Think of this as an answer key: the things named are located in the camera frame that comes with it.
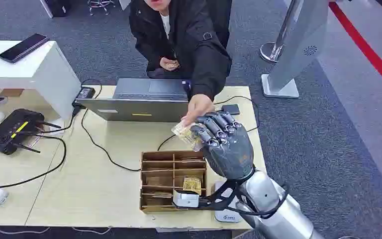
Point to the person's left hand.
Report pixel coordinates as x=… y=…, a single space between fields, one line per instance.
x=198 y=107

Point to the person's right hand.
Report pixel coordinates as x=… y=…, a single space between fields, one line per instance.
x=168 y=63

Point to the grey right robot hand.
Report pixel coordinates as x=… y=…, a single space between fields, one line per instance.
x=232 y=151

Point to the pale printed card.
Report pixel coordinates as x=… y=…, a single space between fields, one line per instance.
x=185 y=134

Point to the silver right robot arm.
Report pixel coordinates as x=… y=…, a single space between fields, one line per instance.
x=276 y=211

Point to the small black square device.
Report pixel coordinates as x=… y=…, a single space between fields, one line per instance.
x=231 y=109

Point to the person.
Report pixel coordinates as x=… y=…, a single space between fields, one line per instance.
x=191 y=36

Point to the grey laptop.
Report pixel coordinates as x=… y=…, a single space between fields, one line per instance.
x=138 y=102

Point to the yellow printed card stack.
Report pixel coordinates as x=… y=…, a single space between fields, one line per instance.
x=192 y=184

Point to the white flat pad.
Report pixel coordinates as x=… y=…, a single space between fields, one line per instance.
x=225 y=216

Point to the wooden card box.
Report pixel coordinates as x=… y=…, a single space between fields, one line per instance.
x=159 y=179

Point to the black power adapter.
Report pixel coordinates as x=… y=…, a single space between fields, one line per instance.
x=85 y=92

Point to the chrome chair base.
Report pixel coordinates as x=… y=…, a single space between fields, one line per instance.
x=100 y=5

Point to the grey kiosk stand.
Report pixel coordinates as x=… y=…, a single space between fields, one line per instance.
x=296 y=49

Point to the white side desk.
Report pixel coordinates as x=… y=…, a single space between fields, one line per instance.
x=29 y=71

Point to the black phone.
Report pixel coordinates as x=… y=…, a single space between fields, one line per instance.
x=23 y=47

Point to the red floor tape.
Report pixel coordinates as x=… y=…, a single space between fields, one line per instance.
x=369 y=49

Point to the black router with antennas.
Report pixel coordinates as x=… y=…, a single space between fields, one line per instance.
x=11 y=130

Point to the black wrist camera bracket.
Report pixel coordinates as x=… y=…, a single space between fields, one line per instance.
x=222 y=198

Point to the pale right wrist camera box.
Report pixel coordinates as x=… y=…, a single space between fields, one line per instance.
x=185 y=199

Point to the chrome stanchion post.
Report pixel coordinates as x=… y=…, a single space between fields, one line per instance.
x=273 y=49

